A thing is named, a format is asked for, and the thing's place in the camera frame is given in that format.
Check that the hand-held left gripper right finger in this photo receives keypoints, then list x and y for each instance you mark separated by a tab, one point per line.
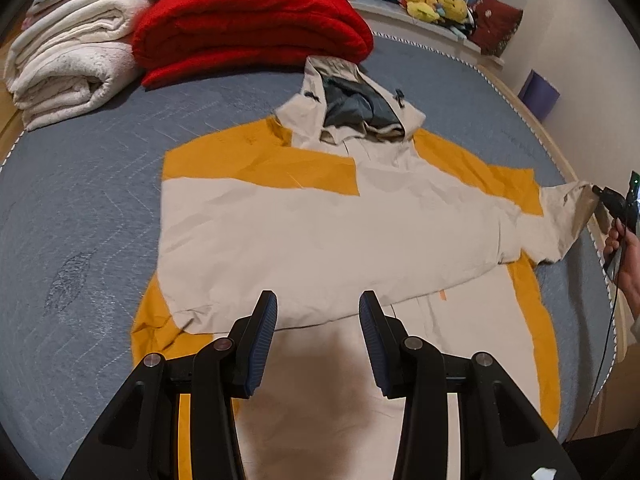
372	342

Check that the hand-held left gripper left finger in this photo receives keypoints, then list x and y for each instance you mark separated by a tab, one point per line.
260	342

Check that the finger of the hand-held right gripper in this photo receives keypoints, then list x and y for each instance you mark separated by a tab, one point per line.
610	199

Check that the beige and orange hooded jacket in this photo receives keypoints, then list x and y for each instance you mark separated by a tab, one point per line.
325	220

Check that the person's right forearm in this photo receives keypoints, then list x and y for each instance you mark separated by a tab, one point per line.
632	300

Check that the person's right hand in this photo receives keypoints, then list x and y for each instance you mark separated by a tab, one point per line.
625	255

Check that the purple board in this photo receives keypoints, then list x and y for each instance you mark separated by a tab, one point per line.
539	95

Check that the dark red cushion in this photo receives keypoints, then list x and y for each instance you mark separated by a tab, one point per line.
495	22

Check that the white window sill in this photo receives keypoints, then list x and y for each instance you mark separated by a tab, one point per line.
450	37

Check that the grey-blue bed mattress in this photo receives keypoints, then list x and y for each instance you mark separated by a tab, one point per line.
75	200

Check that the red folded blanket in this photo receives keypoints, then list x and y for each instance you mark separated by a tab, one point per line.
250	25

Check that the white folded blanket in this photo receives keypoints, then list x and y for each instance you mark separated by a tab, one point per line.
70	60

